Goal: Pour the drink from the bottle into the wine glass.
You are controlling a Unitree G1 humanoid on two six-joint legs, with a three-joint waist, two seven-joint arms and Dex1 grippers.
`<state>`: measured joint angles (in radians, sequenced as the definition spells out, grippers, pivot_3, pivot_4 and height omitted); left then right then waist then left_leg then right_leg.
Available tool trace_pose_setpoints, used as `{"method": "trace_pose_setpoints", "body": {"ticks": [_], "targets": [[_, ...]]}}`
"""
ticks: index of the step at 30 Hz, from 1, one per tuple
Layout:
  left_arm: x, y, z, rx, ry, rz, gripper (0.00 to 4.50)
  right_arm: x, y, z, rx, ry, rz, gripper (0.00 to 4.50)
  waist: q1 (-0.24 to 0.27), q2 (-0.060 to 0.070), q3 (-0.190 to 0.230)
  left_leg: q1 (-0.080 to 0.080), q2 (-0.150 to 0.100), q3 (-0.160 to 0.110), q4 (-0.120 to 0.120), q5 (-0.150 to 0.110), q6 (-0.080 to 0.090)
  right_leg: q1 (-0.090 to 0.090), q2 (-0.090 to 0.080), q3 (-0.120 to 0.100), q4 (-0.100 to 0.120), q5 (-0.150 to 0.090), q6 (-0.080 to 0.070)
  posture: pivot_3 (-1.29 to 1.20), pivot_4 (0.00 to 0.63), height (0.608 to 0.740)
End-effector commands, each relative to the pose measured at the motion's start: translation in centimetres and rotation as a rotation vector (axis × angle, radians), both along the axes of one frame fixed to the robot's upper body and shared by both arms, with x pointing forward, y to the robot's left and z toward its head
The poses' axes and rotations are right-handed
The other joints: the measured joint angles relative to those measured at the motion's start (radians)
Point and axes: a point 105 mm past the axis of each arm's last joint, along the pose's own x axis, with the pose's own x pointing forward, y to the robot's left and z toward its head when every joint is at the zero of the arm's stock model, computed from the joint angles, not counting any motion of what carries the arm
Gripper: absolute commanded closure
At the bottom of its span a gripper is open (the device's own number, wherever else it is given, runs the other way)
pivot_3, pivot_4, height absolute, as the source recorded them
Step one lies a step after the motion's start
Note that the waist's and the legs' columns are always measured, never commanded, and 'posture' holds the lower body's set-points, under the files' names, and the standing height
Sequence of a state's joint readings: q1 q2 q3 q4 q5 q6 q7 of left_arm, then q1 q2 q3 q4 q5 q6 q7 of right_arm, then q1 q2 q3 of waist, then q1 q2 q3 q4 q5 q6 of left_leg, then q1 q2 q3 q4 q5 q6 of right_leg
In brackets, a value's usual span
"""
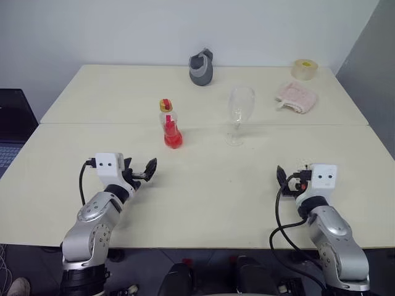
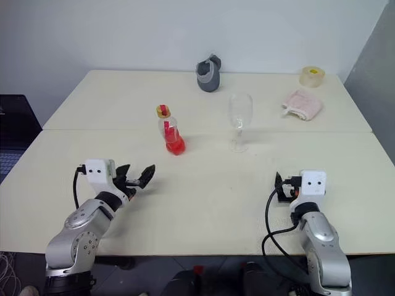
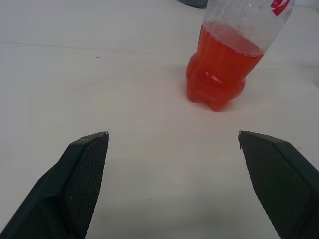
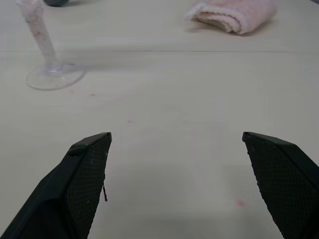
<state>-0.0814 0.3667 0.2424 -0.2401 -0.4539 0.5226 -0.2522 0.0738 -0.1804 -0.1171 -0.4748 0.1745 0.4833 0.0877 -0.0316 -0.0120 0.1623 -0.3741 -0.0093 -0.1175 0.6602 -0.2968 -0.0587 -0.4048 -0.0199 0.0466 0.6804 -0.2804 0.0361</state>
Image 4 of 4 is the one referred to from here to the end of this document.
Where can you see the grey fabric pouch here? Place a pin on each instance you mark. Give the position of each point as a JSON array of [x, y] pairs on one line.
[[57, 2]]

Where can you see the clear glass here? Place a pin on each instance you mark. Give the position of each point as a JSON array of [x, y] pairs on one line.
[[41, 32]]

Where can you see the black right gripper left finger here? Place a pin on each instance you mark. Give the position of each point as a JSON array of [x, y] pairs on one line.
[[62, 189]]

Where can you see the pink folded towel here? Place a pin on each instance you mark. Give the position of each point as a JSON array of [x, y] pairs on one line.
[[239, 15]]

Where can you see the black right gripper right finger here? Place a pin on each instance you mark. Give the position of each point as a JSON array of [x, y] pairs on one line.
[[281, 179]]

